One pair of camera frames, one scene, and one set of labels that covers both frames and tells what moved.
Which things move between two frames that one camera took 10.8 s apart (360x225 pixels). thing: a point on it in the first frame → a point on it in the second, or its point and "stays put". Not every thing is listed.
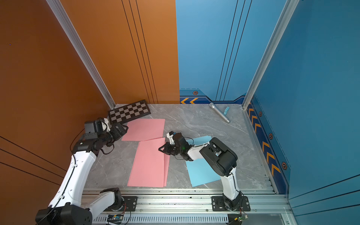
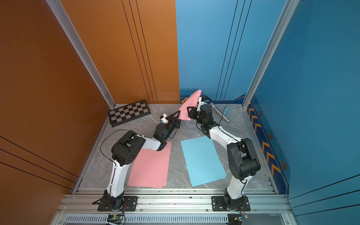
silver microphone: [212, 105] stays put
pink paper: [144, 129] → [192, 101]
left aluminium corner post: [60, 10] stays put
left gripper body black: [106, 138] → [169, 127]
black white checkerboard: [128, 112] stays put
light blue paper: [199, 171] stays put
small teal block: [226, 110] stays put
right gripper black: [167, 146] → [192, 112]
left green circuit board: [115, 219] stays put
